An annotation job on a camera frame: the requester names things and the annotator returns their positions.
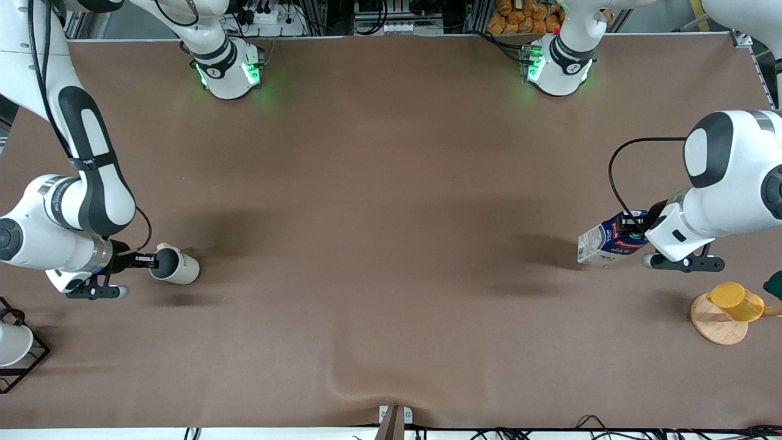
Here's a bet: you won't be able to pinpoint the blue and white milk carton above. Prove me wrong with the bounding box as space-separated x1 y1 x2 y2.
577 211 650 269

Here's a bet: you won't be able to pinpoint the white mug with grey inside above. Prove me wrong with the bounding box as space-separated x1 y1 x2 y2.
149 242 201 287

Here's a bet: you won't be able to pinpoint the yellow plastic cup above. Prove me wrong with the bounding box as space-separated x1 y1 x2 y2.
707 281 766 323

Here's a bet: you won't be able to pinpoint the white cup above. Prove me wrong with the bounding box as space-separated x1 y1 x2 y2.
0 322 35 368

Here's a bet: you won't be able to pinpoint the round wooden board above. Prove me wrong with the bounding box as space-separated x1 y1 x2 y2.
690 293 750 347

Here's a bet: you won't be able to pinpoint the bag of orange buns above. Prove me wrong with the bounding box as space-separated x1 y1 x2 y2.
486 0 613 35

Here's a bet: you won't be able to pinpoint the white power strip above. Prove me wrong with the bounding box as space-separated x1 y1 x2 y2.
244 5 304 37

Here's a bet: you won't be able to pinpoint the metal table clamp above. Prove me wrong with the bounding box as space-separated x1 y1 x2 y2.
374 405 414 440

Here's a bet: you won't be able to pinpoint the white terminal block strip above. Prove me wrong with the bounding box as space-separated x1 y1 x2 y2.
354 21 417 36

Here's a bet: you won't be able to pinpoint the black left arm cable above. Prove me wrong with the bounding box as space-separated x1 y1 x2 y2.
608 137 689 216

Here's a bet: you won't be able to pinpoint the black wire rack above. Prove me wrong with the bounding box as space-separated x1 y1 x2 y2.
0 297 51 395

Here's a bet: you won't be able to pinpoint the black floor cables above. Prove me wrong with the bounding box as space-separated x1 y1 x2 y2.
470 414 782 440

